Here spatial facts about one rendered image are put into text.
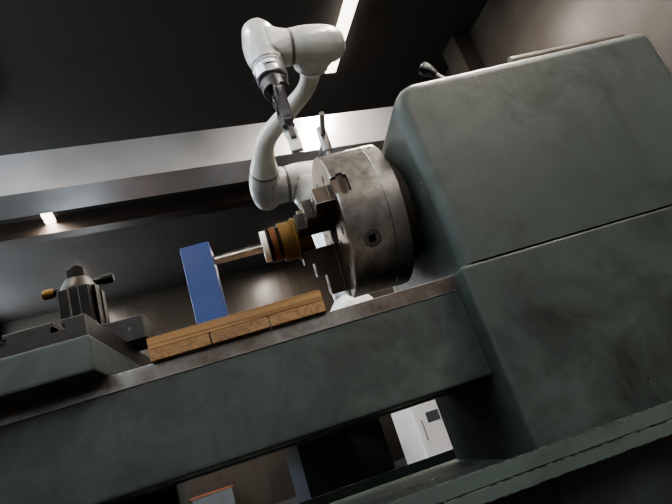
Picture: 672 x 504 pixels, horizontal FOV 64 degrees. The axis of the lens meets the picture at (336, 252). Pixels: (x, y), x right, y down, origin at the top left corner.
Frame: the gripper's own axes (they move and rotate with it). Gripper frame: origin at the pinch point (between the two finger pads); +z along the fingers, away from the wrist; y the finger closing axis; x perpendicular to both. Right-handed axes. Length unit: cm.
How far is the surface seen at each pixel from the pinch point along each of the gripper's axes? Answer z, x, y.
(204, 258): 32.4, -27.6, 12.9
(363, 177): 30.1, 6.4, 24.4
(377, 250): 43.5, 5.1, 18.9
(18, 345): 46, -57, 28
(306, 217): 32.0, -5.9, 18.0
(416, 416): 13, 153, -696
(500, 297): 62, 20, 28
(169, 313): -329, -191, -895
